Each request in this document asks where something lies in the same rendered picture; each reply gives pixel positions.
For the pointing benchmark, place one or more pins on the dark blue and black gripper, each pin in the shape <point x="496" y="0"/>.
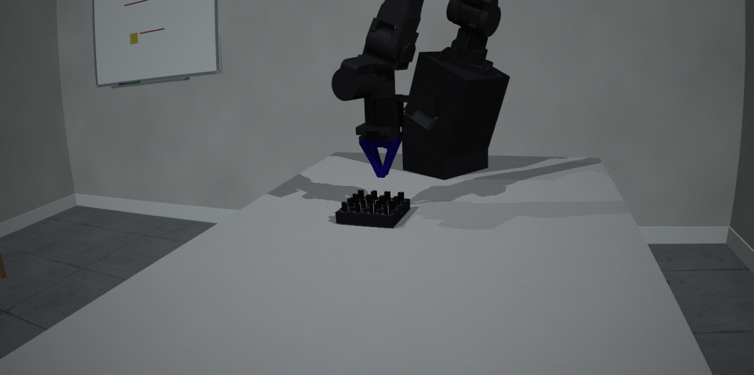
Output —
<point x="372" y="136"/>

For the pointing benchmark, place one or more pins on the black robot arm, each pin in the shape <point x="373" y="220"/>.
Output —
<point x="373" y="73"/>

